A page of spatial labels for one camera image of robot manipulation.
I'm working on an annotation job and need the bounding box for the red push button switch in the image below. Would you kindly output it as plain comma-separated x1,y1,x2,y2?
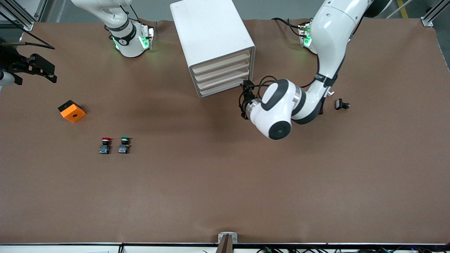
99,137,114,155

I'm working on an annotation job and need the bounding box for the orange box with hole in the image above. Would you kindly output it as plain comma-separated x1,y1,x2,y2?
58,100,86,123

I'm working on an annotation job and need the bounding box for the brown table cover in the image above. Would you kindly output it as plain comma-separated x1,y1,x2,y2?
0,18,450,245

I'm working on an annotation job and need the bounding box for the aluminium frame profile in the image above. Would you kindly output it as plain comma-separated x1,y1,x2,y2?
0,0,46,30
421,0,450,27

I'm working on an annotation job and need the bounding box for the black left base cable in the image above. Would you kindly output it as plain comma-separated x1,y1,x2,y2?
271,17,313,37

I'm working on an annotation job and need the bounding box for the green push button switch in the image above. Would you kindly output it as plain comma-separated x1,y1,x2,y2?
118,136,132,154

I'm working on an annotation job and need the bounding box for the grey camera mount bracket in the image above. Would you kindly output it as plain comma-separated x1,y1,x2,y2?
216,232,238,253

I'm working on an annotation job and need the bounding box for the cable bundle below table edge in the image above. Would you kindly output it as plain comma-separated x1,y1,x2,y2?
257,246,450,253

